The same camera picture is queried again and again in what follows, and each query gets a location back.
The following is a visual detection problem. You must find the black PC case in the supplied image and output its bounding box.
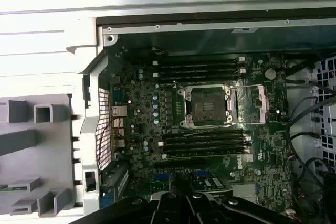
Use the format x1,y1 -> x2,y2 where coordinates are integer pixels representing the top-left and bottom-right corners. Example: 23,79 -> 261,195
65,8 -> 336,224

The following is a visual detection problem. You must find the silver chipset heatsink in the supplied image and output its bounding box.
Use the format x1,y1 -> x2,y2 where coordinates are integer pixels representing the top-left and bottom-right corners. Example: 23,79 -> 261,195
230,183 -> 259,198

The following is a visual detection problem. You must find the metal socket cover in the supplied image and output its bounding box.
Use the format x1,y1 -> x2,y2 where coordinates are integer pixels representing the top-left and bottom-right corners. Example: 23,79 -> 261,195
226,82 -> 270,125

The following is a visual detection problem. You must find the green motherboard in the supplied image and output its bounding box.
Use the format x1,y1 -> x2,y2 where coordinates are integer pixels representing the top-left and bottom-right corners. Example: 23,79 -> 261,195
107,48 -> 292,214

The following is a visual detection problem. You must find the silver disk bay cage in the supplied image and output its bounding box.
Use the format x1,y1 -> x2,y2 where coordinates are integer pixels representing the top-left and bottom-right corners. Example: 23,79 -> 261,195
312,57 -> 336,162

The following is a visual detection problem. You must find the black RAM slot bank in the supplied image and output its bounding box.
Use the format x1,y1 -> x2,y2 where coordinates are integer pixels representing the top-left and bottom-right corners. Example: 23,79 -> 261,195
158,129 -> 250,161
152,55 -> 247,83

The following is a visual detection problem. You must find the CPU socket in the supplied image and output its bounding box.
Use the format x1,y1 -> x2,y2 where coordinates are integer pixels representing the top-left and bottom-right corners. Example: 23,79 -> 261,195
177,83 -> 233,130

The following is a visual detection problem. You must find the coin cell battery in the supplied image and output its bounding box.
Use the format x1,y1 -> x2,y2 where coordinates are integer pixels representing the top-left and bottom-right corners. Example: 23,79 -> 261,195
264,68 -> 277,80

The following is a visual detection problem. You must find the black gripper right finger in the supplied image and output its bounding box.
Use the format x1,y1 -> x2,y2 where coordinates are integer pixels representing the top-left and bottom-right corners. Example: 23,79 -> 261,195
183,173 -> 297,224

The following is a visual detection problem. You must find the grey parts rack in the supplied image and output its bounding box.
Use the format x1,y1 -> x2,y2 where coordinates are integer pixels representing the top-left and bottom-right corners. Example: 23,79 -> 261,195
0,92 -> 82,218

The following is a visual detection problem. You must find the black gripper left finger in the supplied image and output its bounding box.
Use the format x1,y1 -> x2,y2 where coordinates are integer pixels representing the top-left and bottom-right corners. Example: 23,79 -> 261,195
68,173 -> 186,224

